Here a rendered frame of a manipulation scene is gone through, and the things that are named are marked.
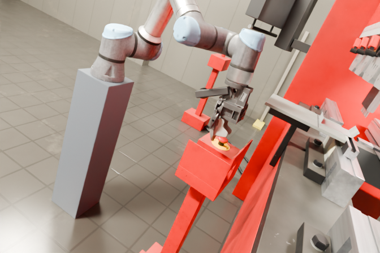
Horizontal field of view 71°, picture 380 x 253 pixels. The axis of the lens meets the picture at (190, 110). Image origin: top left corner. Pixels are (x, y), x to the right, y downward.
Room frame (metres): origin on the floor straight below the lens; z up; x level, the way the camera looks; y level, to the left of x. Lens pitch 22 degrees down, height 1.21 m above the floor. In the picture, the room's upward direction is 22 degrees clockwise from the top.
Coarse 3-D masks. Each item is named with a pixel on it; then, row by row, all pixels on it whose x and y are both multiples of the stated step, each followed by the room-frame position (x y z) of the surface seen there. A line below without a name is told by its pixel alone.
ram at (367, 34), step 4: (376, 12) 1.59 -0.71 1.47; (372, 16) 1.65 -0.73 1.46; (376, 16) 1.50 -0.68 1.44; (372, 20) 1.56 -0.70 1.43; (376, 20) 1.43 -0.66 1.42; (368, 24) 1.62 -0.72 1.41; (364, 32) 1.58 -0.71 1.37; (368, 32) 1.45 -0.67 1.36; (372, 32) 1.34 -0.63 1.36; (376, 32) 1.24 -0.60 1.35; (360, 36) 1.65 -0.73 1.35; (364, 36) 1.50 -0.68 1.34; (368, 36) 1.39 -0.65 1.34
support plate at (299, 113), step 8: (272, 96) 0.97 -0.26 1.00; (272, 104) 0.85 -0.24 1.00; (280, 104) 0.90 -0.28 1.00; (288, 104) 0.94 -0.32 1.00; (296, 104) 0.99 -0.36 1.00; (288, 112) 0.84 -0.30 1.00; (296, 112) 0.88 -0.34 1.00; (304, 112) 0.92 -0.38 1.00; (312, 112) 0.97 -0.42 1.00; (304, 120) 0.82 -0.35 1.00; (312, 120) 0.86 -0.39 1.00; (328, 120) 0.94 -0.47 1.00; (320, 128) 0.80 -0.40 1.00; (328, 128) 0.84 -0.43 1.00; (336, 136) 0.79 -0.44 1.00; (344, 136) 0.82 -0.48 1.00
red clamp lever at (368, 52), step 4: (372, 36) 0.99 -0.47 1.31; (376, 36) 0.98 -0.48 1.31; (372, 40) 0.97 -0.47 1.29; (376, 40) 0.96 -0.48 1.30; (372, 44) 0.95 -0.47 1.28; (376, 44) 0.95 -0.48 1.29; (368, 48) 0.95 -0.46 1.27; (372, 48) 0.94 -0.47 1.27; (364, 52) 0.93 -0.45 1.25; (368, 52) 0.92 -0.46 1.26; (372, 52) 0.92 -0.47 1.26; (372, 56) 0.92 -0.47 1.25; (376, 56) 0.92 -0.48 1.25
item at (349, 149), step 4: (352, 140) 0.81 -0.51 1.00; (344, 144) 0.78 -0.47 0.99; (348, 144) 0.75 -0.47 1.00; (352, 144) 0.78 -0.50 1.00; (344, 148) 0.76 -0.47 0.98; (348, 148) 0.73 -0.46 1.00; (352, 148) 0.76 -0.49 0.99; (356, 148) 0.74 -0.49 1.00; (344, 152) 0.73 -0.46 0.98; (348, 152) 0.73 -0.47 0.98; (352, 152) 0.72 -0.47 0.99; (356, 152) 0.72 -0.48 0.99; (348, 156) 0.72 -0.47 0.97; (352, 156) 0.72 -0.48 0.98
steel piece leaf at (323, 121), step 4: (320, 116) 0.92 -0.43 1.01; (320, 120) 0.88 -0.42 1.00; (324, 120) 0.91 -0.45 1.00; (324, 124) 0.86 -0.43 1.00; (328, 124) 0.88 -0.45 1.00; (332, 124) 0.90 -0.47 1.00; (332, 128) 0.85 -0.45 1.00; (336, 128) 0.87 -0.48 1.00; (340, 128) 0.89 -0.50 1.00; (344, 128) 0.91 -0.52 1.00; (340, 132) 0.84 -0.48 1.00; (344, 132) 0.86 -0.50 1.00; (348, 132) 0.88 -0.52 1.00; (348, 136) 0.83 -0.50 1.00
